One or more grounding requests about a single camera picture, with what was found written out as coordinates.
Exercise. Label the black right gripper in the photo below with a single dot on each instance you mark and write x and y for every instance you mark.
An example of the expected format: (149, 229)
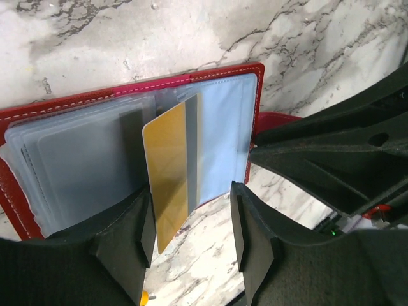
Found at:
(351, 156)

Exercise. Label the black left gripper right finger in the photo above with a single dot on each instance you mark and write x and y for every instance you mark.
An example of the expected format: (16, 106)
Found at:
(285, 263)

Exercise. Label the red card holder wallet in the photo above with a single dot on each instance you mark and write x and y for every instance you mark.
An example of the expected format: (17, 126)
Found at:
(67, 159)

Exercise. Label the gold credit card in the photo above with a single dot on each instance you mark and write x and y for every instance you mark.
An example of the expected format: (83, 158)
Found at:
(171, 142)

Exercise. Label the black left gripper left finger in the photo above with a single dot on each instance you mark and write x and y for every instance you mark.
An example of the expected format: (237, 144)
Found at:
(99, 261)

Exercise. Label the yellow black T-handle hex key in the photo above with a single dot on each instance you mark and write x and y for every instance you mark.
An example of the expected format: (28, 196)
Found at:
(146, 297)

